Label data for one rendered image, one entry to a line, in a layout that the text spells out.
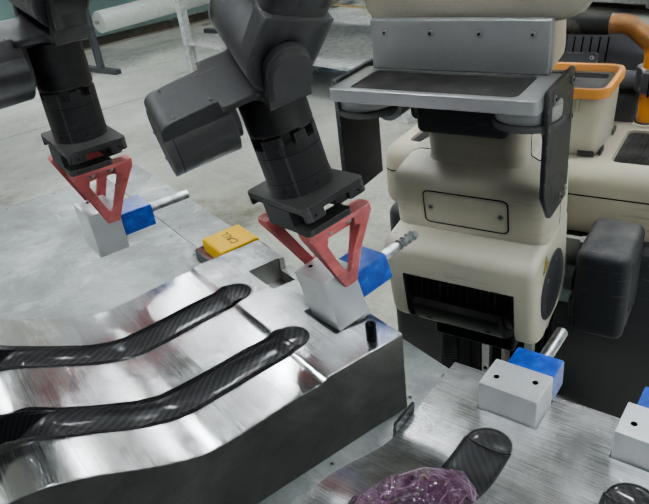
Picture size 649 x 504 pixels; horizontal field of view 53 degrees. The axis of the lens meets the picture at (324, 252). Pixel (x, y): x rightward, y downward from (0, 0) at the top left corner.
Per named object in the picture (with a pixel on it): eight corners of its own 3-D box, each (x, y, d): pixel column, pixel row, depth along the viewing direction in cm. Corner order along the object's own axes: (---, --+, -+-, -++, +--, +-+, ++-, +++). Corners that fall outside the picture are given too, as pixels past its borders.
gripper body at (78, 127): (71, 171, 68) (48, 102, 64) (44, 148, 76) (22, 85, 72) (130, 152, 71) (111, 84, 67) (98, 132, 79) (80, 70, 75)
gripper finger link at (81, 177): (92, 238, 72) (65, 159, 68) (72, 218, 77) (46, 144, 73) (149, 217, 75) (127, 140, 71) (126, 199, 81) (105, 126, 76)
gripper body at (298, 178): (310, 230, 54) (280, 148, 50) (252, 208, 62) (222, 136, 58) (369, 194, 56) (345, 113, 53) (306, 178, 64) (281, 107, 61)
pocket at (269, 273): (287, 283, 77) (282, 255, 75) (313, 301, 73) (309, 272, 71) (254, 298, 75) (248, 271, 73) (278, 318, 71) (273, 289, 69)
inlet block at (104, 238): (183, 207, 86) (173, 168, 83) (200, 218, 82) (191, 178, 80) (86, 244, 80) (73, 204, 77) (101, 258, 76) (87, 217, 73)
